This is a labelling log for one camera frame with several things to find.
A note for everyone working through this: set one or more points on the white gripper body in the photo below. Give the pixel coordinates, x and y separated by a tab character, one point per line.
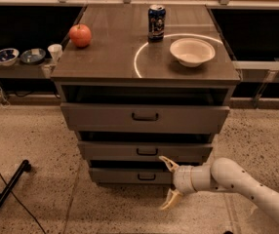
182	178

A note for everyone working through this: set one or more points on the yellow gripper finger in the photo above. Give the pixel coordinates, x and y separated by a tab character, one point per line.
173	197
170	164

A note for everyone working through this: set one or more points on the grey bottom drawer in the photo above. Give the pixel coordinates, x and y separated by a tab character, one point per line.
130	176

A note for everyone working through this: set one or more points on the grey drawer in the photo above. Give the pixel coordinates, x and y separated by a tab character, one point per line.
144	151
130	118
130	176

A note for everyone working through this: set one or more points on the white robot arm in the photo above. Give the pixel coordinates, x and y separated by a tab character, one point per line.
223	175

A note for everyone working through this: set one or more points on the grey middle drawer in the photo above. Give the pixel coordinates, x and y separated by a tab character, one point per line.
144	151

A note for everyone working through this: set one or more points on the grey drawer cabinet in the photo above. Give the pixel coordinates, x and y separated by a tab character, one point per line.
122	67

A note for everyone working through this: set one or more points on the grey top drawer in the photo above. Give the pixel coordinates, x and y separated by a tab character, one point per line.
130	118

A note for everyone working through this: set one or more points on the white bowl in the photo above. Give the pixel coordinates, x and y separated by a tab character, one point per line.
192	52

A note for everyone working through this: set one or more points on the blue soda can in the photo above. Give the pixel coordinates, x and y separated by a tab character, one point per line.
156	22

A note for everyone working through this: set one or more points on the red apple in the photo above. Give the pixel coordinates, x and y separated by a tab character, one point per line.
80	35

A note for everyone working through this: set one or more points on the white paper cup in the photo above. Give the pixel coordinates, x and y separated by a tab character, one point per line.
55	51

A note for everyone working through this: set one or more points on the black stand leg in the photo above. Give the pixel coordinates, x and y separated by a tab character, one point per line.
24	167

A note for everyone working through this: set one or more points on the dark blue bowl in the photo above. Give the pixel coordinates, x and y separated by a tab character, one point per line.
33	56

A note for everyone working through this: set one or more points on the grey side shelf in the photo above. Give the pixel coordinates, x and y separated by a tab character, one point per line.
28	71

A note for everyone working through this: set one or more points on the blue patterned bowl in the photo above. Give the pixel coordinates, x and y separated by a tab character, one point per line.
8	56

